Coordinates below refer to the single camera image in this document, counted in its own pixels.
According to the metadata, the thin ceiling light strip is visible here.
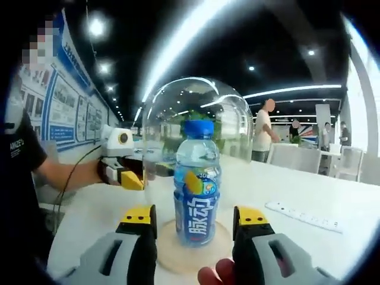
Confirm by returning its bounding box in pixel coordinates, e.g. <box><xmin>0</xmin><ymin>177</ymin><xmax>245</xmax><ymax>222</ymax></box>
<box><xmin>243</xmin><ymin>84</ymin><xmax>342</xmax><ymax>100</ymax></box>

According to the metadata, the round wooden base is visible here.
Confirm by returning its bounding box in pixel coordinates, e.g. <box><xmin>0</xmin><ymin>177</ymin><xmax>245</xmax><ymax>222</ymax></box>
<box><xmin>156</xmin><ymin>219</ymin><xmax>236</xmax><ymax>274</ymax></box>

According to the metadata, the white square column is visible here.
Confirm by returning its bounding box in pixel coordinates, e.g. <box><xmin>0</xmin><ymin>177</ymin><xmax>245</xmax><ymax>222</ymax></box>
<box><xmin>315</xmin><ymin>103</ymin><xmax>342</xmax><ymax>146</ymax></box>

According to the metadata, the clear glass dome cover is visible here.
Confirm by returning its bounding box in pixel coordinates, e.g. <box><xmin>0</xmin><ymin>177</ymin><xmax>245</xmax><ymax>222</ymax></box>
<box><xmin>141</xmin><ymin>76</ymin><xmax>255</xmax><ymax>238</ymax></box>

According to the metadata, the person's left hand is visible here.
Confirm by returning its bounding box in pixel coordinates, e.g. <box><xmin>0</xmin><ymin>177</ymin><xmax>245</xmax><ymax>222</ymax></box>
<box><xmin>96</xmin><ymin>159</ymin><xmax>121</xmax><ymax>187</ymax></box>

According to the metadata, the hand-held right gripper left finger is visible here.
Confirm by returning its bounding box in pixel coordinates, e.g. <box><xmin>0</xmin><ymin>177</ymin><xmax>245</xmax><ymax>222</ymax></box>
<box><xmin>47</xmin><ymin>204</ymin><xmax>158</xmax><ymax>285</ymax></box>

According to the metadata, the blue drink bottle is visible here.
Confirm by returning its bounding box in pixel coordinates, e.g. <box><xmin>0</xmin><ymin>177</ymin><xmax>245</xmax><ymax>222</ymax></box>
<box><xmin>173</xmin><ymin>120</ymin><xmax>222</xmax><ymax>249</ymax></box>

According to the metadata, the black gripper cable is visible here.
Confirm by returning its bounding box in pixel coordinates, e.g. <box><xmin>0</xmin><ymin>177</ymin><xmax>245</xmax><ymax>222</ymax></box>
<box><xmin>52</xmin><ymin>144</ymin><xmax>103</xmax><ymax>235</ymax></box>

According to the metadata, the long ceiling light strip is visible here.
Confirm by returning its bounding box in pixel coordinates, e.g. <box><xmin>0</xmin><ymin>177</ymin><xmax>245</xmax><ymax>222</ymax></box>
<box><xmin>141</xmin><ymin>0</ymin><xmax>222</xmax><ymax>103</ymax></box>

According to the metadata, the blue white wall board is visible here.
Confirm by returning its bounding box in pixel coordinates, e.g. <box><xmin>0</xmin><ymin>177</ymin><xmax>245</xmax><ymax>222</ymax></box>
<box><xmin>17</xmin><ymin>8</ymin><xmax>119</xmax><ymax>154</ymax></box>

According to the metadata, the white mesh chair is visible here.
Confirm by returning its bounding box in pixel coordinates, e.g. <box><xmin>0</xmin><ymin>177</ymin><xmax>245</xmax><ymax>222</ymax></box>
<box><xmin>335</xmin><ymin>147</ymin><xmax>365</xmax><ymax>182</ymax></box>
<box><xmin>267</xmin><ymin>144</ymin><xmax>322</xmax><ymax>175</ymax></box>

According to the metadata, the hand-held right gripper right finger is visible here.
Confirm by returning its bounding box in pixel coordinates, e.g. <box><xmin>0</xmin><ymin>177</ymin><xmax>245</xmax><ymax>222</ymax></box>
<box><xmin>232</xmin><ymin>205</ymin><xmax>342</xmax><ymax>285</ymax></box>

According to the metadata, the blue red striped board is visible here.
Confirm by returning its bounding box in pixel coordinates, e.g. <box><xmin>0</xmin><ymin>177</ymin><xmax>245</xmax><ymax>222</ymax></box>
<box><xmin>296</xmin><ymin>123</ymin><xmax>318</xmax><ymax>144</ymax></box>

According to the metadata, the person's right hand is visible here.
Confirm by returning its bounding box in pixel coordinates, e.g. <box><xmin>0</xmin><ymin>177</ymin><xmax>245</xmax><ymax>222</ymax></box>
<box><xmin>197</xmin><ymin>258</ymin><xmax>237</xmax><ymax>285</ymax></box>

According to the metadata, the white power strip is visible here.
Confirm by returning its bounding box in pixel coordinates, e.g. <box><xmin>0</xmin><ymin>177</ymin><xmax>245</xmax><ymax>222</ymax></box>
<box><xmin>265</xmin><ymin>201</ymin><xmax>344</xmax><ymax>235</ymax></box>

